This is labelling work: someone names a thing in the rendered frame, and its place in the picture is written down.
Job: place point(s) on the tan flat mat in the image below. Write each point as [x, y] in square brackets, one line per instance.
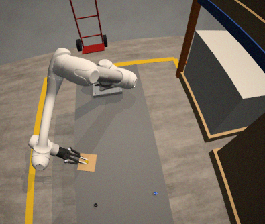
[91, 164]

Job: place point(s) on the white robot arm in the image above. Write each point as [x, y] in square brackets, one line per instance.
[81, 72]

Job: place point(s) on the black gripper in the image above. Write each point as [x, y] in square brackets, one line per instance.
[65, 154]

